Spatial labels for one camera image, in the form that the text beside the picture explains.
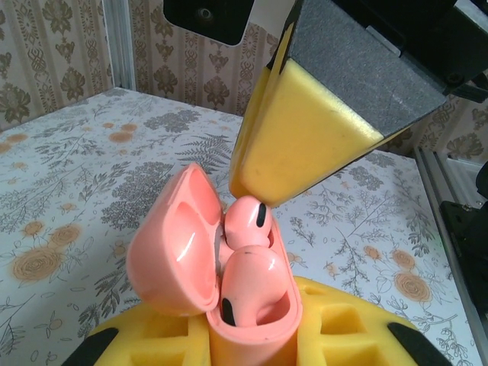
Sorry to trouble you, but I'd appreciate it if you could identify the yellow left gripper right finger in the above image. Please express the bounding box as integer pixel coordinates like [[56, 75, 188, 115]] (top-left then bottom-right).
[[291, 274, 457, 366]]

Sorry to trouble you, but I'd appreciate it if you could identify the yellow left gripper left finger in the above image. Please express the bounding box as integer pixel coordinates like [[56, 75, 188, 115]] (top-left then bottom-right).
[[70, 304, 215, 366]]

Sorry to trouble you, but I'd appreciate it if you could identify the pink earbud charging case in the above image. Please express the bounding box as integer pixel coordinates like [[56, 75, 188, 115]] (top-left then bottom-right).
[[125, 162, 304, 366]]

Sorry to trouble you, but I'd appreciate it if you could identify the long aluminium base rail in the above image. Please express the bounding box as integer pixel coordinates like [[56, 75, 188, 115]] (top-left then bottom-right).
[[414, 147, 488, 344]]

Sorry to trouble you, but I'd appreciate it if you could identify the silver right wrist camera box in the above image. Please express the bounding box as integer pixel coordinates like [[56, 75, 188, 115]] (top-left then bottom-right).
[[162, 0, 297, 47]]

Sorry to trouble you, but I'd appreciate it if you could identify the aluminium frame post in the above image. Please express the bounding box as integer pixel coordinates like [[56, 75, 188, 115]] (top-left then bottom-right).
[[105, 0, 135, 92]]

